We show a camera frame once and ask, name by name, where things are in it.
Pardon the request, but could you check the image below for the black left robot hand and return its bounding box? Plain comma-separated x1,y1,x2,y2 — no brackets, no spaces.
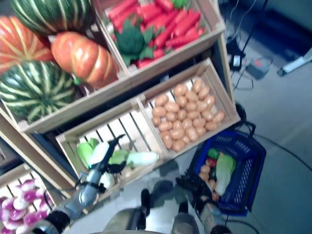
90,134,128,175

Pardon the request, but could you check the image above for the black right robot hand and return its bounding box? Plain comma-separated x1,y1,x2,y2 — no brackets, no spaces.
175,175,208,203

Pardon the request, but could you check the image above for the white green napa cabbage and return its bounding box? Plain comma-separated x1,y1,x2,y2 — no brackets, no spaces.
214,154,236,196
99,171,116,189
88,142,111,169
126,151,159,168

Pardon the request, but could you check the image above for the blue plastic shopping basket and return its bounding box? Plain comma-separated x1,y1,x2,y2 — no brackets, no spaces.
187,130,267,217

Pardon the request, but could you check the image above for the right robot leg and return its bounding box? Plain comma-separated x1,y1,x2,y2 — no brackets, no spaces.
171,201,198,234

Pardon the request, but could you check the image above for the robot leg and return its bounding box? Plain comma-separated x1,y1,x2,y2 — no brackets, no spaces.
101,188,151,234
171,201,198,234

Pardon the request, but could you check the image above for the wooden cabbage crate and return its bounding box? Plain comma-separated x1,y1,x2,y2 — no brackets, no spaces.
55,97,169,197

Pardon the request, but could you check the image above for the left robot leg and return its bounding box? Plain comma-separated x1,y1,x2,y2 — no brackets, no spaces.
101,188,151,234

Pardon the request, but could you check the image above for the wooden potato crate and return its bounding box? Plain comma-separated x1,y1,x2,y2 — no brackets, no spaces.
136,58,241,159

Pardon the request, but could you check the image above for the wooden pumpkin crate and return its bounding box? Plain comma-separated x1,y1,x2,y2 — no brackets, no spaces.
0,14,134,134

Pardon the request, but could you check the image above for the purple white turnip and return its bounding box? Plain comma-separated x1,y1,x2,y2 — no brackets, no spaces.
39,195,53,212
9,197,29,212
7,209,25,221
22,178,40,192
0,219,20,231
24,190,39,203
0,198,13,215
24,210,48,225

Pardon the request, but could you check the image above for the wooden turnip crate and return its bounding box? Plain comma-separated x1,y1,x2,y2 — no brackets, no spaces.
0,162,58,234

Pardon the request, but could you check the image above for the large green striped pumpkin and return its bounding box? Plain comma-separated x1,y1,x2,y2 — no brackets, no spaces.
0,60,78,123
11,0,96,35

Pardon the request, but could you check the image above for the orange ribbed pumpkin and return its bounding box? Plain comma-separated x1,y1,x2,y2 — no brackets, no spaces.
50,31,120,89
0,16,55,74

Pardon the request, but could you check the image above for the wooden carrot crate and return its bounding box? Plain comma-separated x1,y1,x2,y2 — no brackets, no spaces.
94,0,226,85

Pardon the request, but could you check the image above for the green felt leafy vegetable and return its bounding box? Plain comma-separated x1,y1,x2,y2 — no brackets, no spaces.
113,19,155,67

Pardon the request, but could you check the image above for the grey box with orange label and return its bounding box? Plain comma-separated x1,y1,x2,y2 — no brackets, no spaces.
245,58,272,79

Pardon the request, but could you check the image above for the white furniture leg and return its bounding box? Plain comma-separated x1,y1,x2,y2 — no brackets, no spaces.
277,45,312,77

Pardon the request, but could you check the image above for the black floor cable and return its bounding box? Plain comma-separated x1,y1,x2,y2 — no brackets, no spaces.
255,135,312,172
226,0,269,91
223,214,259,234

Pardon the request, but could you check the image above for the black basket handle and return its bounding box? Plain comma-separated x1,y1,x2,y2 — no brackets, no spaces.
233,120,257,143

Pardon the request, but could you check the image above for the wooden shelf frame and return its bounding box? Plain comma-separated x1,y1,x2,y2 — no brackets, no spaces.
0,34,236,193

